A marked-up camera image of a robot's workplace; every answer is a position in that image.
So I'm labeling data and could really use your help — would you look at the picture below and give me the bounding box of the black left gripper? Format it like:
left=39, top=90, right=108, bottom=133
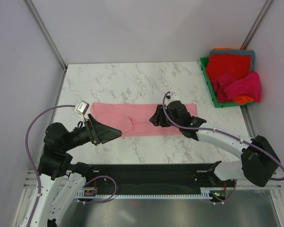
left=62, top=112, right=122, bottom=150

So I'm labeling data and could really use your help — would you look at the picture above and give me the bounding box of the pink t-shirt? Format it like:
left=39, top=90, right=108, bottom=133
left=91, top=102, right=199, bottom=138

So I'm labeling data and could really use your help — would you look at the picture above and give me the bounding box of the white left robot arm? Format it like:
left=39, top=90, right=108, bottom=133
left=21, top=114, right=122, bottom=227

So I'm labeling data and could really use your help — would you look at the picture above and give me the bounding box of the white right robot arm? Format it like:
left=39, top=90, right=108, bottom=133
left=150, top=101, right=280, bottom=187

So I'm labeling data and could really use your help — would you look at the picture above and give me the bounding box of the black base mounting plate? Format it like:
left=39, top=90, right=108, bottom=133
left=87, top=164, right=234, bottom=195

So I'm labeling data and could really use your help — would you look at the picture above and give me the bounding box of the green plastic bin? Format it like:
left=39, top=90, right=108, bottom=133
left=200, top=57, right=248, bottom=108

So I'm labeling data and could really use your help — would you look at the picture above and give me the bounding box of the magenta t-shirt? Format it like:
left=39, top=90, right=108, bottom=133
left=212, top=71, right=262, bottom=103

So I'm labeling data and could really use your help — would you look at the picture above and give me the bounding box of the red t-shirt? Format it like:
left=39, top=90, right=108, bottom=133
left=206, top=54, right=251, bottom=81

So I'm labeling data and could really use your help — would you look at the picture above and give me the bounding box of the orange t-shirt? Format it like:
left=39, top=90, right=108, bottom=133
left=233, top=96, right=254, bottom=105

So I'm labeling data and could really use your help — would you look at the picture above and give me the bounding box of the grey t-shirt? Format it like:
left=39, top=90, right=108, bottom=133
left=210, top=49, right=255, bottom=72

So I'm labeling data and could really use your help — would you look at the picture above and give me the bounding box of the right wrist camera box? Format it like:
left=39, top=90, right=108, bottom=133
left=166, top=92, right=180, bottom=103

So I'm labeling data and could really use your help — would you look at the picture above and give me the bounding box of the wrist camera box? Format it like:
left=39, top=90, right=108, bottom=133
left=166, top=92, right=180, bottom=103
left=75, top=100, right=89, bottom=120

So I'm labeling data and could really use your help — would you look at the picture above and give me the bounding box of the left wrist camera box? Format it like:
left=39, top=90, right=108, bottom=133
left=75, top=100, right=89, bottom=120

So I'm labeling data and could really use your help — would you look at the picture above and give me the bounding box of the aluminium front rail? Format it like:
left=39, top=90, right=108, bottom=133
left=24, top=170, right=282, bottom=190

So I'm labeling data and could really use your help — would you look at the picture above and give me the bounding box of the white slotted cable duct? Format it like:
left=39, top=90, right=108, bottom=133
left=74, top=189, right=225, bottom=200

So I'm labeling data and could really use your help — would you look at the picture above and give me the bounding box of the right aluminium frame post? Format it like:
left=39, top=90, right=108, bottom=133
left=240, top=0, right=275, bottom=50

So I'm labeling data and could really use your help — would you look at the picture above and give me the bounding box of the aluminium frame post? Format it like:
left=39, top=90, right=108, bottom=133
left=22, top=0, right=68, bottom=71
left=240, top=0, right=275, bottom=50

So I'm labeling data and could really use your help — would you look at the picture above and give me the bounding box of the left aluminium frame post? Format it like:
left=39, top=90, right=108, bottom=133
left=22, top=0, right=68, bottom=71

